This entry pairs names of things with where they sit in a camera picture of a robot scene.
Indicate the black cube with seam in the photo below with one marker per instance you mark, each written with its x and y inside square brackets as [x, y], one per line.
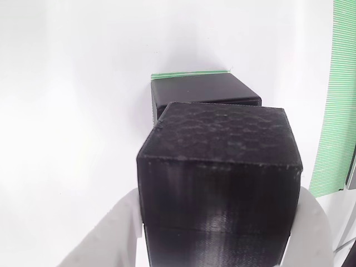
[219, 194]

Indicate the black cube rounded edges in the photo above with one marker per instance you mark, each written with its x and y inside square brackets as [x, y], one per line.
[200, 89]

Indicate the black monitor silver bezel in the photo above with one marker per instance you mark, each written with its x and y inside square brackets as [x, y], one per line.
[352, 178]

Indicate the long green striped strip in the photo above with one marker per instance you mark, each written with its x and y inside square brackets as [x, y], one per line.
[333, 111]

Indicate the green striped square marker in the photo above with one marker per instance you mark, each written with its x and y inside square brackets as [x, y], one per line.
[189, 74]

